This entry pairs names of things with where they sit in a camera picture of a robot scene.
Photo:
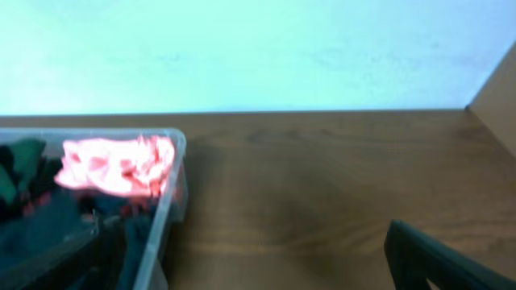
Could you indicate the red navy plaid shirt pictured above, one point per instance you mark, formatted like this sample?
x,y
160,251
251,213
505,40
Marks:
x,y
86,204

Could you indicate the clear plastic storage bin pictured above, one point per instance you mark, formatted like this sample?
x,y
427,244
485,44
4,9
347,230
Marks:
x,y
170,205

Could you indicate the navy garment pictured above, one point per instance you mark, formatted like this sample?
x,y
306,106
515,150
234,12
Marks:
x,y
26,237

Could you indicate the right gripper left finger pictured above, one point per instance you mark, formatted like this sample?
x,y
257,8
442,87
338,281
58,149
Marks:
x,y
95,257

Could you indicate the pink garment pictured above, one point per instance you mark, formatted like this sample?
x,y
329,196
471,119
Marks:
x,y
122,168

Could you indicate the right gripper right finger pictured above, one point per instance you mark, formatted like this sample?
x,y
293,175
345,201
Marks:
x,y
417,260

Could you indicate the dark green garment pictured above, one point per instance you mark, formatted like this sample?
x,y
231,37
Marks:
x,y
19,167

